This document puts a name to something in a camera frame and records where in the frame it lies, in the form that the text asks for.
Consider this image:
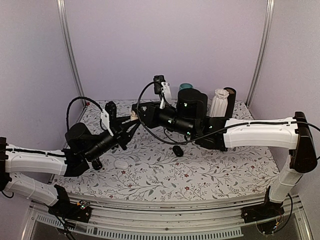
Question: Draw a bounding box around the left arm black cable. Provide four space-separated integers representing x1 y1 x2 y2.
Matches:
65 96 104 131

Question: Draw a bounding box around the teal tall vase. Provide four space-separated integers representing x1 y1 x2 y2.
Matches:
179 83 193 91

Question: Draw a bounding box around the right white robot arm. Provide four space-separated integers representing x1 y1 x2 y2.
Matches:
132 88 318 218

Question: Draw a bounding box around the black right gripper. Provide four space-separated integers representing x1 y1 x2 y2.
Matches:
131 101 196 139

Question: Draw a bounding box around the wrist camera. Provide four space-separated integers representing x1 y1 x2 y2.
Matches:
100 101 117 136
153 75 172 110

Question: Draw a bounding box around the black cylinder vase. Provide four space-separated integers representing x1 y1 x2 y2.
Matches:
224 87 237 118

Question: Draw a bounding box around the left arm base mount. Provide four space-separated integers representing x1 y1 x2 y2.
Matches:
48 184 93 223

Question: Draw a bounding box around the aluminium frame post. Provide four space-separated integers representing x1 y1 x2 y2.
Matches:
56 0 85 97
245 0 275 109

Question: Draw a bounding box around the small black closed case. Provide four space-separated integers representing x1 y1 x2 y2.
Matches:
91 159 103 171

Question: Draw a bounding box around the white ribbed vase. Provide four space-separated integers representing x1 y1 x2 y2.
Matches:
209 88 229 118

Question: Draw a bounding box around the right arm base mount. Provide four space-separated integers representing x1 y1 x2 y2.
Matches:
241 186 285 223

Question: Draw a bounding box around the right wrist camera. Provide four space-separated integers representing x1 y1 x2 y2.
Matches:
153 75 172 110

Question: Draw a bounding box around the right aluminium frame post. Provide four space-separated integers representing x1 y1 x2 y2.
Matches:
245 0 275 109

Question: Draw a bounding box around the black earbuds charging case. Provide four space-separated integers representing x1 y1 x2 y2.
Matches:
172 145 184 157

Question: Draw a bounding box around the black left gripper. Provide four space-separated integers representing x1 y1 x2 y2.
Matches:
84 115 141 163

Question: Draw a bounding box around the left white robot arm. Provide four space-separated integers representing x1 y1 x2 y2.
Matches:
0 117 140 217

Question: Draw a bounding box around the white closed earbuds case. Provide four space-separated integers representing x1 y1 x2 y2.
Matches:
114 160 129 170

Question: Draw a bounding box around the front aluminium rail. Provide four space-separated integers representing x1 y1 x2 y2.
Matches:
24 194 313 240

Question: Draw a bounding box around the white earbuds case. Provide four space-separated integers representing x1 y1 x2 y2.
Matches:
130 104 139 121
114 160 129 170

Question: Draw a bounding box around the floral patterned table mat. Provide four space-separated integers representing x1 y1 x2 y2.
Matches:
52 99 283 202

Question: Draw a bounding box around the left aluminium frame post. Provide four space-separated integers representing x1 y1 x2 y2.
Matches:
56 0 85 97

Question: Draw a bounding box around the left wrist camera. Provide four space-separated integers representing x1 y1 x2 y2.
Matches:
100 101 117 136

